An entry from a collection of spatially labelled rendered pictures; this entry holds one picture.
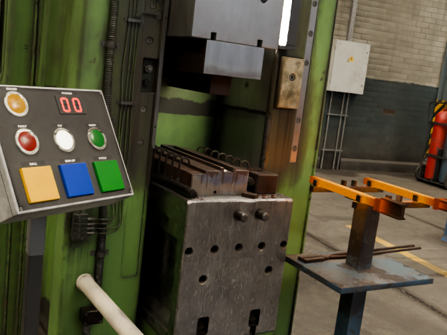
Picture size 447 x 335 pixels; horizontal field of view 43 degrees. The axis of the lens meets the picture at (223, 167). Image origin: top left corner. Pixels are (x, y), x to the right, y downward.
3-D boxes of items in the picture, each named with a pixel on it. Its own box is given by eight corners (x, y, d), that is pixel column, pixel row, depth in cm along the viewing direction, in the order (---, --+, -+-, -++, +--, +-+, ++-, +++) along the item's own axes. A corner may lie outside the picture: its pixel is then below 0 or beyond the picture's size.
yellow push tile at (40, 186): (60, 198, 120) (51, 164, 121) (31, 202, 114) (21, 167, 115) (55, 201, 121) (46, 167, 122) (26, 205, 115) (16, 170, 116)
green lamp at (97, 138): (108, 149, 136) (109, 131, 136) (88, 148, 134) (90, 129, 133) (103, 146, 139) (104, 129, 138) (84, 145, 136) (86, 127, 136)
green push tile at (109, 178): (126, 188, 137) (117, 159, 138) (103, 191, 131) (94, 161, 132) (121, 190, 138) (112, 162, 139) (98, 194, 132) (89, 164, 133)
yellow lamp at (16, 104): (28, 115, 121) (30, 95, 120) (5, 114, 118) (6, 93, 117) (24, 113, 123) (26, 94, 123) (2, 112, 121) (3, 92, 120)
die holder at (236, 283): (275, 330, 187) (294, 199, 180) (172, 349, 167) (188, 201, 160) (193, 270, 234) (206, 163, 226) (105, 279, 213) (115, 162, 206)
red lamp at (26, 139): (39, 153, 120) (40, 133, 119) (16, 152, 117) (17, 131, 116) (36, 150, 122) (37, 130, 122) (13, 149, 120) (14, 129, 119)
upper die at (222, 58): (260, 80, 171) (265, 48, 170) (203, 73, 161) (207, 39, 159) (193, 71, 206) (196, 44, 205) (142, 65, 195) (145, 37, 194)
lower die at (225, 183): (246, 195, 177) (249, 167, 176) (189, 195, 166) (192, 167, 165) (183, 167, 212) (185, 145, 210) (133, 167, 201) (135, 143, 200)
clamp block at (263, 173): (277, 194, 184) (279, 174, 182) (255, 194, 179) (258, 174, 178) (255, 185, 193) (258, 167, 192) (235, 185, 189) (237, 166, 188)
